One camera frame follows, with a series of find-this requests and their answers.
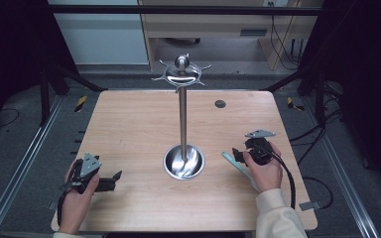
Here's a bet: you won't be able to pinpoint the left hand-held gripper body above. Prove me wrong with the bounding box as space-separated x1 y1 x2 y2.
66 152 103 194

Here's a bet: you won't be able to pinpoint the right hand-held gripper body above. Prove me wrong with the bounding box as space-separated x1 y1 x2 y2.
244 129 277 167

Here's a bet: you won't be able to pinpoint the light blue plastic utensil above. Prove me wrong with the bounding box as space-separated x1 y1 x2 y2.
220 151 261 193

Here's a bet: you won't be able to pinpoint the steel utensil rack stand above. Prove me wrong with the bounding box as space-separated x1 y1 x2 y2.
151 53 212 181

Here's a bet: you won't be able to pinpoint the person's right hand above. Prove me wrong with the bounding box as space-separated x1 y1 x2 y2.
242 142 284 194

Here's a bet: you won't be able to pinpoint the person's left hand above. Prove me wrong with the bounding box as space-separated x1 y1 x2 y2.
58 161 100 236

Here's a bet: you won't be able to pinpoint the yellow black hazard tape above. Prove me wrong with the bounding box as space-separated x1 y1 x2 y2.
285 95 306 112
73 94 89 114

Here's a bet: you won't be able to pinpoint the grey tape piece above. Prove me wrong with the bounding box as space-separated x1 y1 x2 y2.
299 200 322 212

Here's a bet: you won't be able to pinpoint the black curtain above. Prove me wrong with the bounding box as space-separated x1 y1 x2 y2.
311 0 381 202
0 0 54 140

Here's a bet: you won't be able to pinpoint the white cabinet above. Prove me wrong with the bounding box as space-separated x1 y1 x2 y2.
47 0 150 65

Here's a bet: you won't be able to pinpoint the light wooden desk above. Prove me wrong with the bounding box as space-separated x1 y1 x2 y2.
138 0 325 71

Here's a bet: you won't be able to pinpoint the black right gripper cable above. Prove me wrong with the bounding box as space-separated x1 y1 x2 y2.
254 143 297 211

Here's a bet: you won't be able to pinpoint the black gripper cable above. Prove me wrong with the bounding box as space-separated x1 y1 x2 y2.
254 143 297 211
56 183 68 228

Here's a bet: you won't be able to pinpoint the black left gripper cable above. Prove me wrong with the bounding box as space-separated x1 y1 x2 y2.
56 183 68 228

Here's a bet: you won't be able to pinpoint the black cable bundle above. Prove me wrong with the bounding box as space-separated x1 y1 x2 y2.
289 108 344 167

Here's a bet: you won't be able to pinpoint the aluminium floor rail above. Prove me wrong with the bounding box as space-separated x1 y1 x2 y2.
0 95 64 238
302 98 381 238

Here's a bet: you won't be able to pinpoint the black frame strut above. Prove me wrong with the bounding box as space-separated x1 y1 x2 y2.
39 61 109 127
260 61 327 127

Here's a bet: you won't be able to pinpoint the thin black floor cable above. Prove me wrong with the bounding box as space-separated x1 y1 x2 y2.
0 106 21 130

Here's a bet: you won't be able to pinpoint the black hanging cables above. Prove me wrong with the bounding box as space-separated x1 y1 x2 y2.
268 14 305 71

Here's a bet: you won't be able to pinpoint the black horizontal frame bar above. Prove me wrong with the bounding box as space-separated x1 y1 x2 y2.
47 4 323 17

